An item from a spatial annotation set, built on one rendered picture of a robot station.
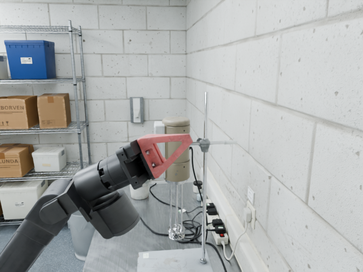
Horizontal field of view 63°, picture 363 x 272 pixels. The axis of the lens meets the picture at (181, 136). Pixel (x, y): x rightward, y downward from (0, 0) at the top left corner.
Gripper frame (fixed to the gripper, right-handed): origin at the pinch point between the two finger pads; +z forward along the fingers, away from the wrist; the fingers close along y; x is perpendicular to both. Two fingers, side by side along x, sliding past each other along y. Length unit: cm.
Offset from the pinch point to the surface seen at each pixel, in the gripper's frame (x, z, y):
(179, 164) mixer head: -11, -21, -56
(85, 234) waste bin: -46, -146, -151
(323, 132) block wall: -13.7, 22.9, -28.8
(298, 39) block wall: 9, 29, -42
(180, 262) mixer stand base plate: -50, -42, -65
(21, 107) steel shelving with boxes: 72, -167, -179
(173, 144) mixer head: -4, -19, -55
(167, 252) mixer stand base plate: -47, -48, -70
